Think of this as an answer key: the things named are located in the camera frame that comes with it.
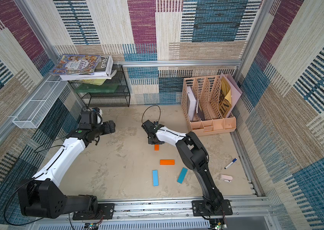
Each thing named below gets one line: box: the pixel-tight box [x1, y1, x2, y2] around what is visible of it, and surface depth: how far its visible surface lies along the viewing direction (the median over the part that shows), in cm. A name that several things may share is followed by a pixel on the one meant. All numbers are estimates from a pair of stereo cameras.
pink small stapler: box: [219, 173, 233, 183], surface depth 83 cm
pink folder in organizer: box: [219, 72, 243, 118], surface depth 91 cm
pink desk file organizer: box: [181, 75, 237, 137], surface depth 104 cm
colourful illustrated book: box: [50, 54, 102, 76], surface depth 83 cm
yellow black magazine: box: [219, 76, 233, 118], surface depth 98 cm
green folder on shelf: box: [74, 82, 119, 93], surface depth 96 cm
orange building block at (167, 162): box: [159, 159, 175, 166], surface depth 91 cm
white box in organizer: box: [186, 86, 197, 122], surface depth 101 cm
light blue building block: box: [151, 169, 159, 187], surface depth 85 cm
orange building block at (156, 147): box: [154, 144, 160, 151], surface depth 98 cm
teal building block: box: [176, 167, 189, 184], surface depth 87 cm
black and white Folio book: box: [59, 55, 117, 81], surface depth 83 cm
